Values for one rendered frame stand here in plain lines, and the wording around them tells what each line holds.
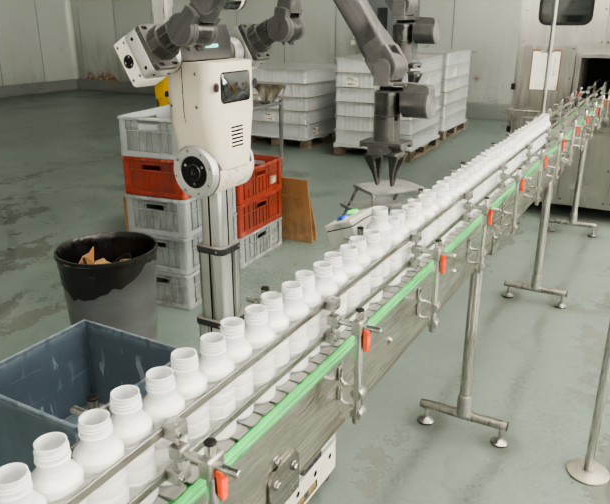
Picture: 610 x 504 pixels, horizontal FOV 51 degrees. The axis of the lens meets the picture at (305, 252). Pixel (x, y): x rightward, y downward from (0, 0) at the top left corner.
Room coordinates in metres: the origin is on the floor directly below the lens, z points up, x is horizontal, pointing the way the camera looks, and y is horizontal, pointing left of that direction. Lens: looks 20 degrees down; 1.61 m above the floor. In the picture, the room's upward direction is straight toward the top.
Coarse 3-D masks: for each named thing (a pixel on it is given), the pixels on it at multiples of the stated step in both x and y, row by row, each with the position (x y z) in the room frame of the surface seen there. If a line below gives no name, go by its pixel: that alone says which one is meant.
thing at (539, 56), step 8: (536, 56) 5.45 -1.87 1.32; (544, 56) 5.42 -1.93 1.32; (552, 56) 5.39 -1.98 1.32; (560, 56) 5.36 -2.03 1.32; (536, 64) 5.45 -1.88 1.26; (544, 64) 5.41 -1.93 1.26; (552, 64) 5.38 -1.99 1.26; (560, 64) 5.36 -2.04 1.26; (536, 72) 5.44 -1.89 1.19; (544, 72) 5.41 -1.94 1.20; (552, 72) 5.38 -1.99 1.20; (536, 80) 5.44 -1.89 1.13; (552, 80) 5.37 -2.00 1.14; (528, 88) 5.46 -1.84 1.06; (536, 88) 5.43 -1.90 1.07; (552, 88) 5.36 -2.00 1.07
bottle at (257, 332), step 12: (252, 312) 0.97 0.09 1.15; (264, 312) 0.95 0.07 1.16; (252, 324) 0.94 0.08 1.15; (264, 324) 0.95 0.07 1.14; (252, 336) 0.93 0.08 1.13; (264, 336) 0.94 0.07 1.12; (252, 348) 0.93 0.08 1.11; (264, 360) 0.93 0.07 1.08; (264, 372) 0.93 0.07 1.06; (264, 384) 0.93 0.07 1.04; (264, 396) 0.93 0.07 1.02
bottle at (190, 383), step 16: (176, 352) 0.82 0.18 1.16; (192, 352) 0.82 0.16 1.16; (176, 368) 0.79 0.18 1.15; (192, 368) 0.80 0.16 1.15; (176, 384) 0.79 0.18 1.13; (192, 384) 0.79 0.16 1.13; (192, 400) 0.78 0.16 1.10; (192, 416) 0.78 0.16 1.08; (208, 416) 0.81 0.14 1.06; (192, 432) 0.78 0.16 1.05; (208, 432) 0.80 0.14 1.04
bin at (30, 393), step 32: (32, 352) 1.23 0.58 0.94; (64, 352) 1.30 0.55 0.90; (96, 352) 1.34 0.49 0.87; (128, 352) 1.29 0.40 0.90; (160, 352) 1.24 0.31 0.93; (0, 384) 1.15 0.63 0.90; (32, 384) 1.22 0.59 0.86; (64, 384) 1.29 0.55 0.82; (96, 384) 1.35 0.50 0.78; (128, 384) 1.30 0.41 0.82; (0, 416) 1.04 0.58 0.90; (32, 416) 1.00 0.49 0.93; (64, 416) 1.28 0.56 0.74; (0, 448) 1.05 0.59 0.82; (32, 448) 1.00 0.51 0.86
